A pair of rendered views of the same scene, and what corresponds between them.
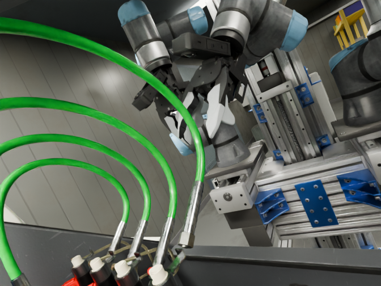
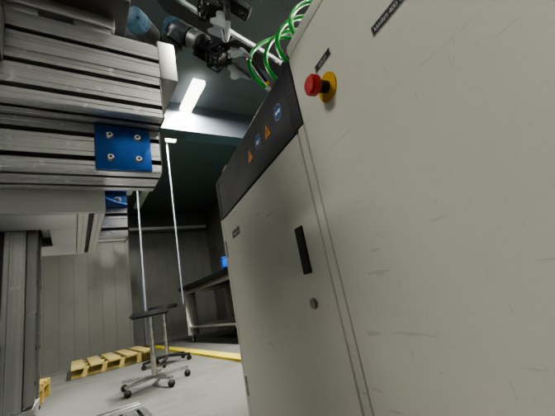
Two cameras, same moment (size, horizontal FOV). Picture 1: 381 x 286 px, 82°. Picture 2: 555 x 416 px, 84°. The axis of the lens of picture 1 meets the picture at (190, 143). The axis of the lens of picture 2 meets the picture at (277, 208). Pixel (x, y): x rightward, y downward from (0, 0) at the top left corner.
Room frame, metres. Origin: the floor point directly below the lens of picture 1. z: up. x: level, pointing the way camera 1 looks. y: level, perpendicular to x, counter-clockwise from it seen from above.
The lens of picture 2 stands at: (1.22, 0.36, 0.47)
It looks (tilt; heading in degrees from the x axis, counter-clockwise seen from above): 15 degrees up; 204
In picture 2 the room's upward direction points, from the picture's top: 11 degrees counter-clockwise
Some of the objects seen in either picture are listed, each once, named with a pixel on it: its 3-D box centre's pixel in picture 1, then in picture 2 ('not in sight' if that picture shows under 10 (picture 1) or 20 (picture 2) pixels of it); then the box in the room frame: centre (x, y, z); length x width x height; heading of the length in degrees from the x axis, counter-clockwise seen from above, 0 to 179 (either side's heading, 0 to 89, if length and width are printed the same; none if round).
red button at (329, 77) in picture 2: not in sight; (318, 86); (0.75, 0.27, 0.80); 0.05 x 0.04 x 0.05; 51
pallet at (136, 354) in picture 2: not in sight; (110, 360); (-1.82, -3.84, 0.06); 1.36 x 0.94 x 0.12; 56
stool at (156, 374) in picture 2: not in sight; (155, 346); (-0.66, -1.72, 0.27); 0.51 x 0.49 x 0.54; 56
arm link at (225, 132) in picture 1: (216, 125); not in sight; (0.94, -0.13, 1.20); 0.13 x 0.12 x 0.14; 90
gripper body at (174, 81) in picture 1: (169, 88); (212, 0); (0.57, -0.01, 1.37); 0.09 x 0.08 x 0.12; 141
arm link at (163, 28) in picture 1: (152, 42); not in sight; (0.66, -0.02, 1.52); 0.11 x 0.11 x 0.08; 0
